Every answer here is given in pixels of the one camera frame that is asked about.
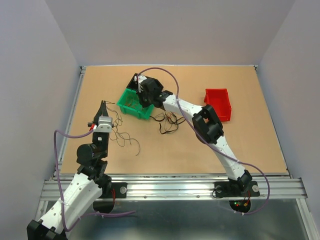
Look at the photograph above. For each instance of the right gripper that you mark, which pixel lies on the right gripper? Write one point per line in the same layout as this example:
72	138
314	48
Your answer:
142	103

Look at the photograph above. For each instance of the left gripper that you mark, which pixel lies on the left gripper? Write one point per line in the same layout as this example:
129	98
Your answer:
100	112

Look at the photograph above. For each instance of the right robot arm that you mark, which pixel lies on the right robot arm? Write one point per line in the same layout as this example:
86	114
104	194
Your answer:
206	124

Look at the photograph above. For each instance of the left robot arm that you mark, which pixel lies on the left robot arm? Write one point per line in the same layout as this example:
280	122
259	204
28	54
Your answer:
87	185

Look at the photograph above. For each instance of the black plastic bin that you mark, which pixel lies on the black plastic bin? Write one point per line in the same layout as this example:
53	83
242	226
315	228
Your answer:
132	85

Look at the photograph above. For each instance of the green plastic bin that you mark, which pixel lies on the green plastic bin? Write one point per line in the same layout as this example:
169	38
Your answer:
129	104

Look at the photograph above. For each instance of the red plastic bin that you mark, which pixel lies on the red plastic bin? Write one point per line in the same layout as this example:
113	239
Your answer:
218	98

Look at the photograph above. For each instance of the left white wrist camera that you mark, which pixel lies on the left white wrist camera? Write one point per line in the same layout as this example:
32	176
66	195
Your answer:
105	125

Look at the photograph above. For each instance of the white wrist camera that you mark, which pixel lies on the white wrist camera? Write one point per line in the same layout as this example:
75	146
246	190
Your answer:
139	79
105	125

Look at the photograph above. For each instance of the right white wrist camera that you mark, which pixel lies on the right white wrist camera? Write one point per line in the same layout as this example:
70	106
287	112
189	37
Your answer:
139	79

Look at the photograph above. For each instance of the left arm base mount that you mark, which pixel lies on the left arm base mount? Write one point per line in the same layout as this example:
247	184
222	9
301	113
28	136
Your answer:
107	201

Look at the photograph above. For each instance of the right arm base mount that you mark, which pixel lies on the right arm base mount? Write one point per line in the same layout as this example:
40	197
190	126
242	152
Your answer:
242	203

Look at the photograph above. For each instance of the aluminium mounting rail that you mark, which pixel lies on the aluminium mounting rail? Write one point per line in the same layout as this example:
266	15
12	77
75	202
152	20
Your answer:
198	186

